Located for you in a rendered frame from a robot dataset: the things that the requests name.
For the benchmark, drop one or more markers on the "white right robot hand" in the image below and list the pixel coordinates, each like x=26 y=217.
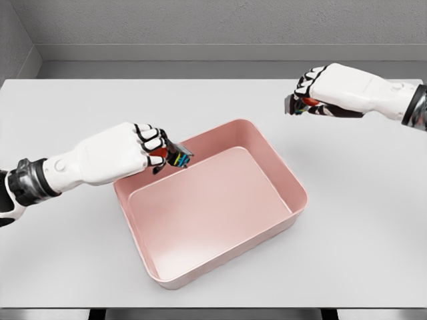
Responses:
x=337 y=88

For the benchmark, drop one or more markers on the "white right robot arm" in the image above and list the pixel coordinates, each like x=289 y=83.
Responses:
x=397 y=98

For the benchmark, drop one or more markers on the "pink rectangular basket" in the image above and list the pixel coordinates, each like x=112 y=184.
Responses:
x=213 y=206

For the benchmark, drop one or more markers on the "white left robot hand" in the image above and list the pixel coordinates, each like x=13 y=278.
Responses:
x=113 y=151

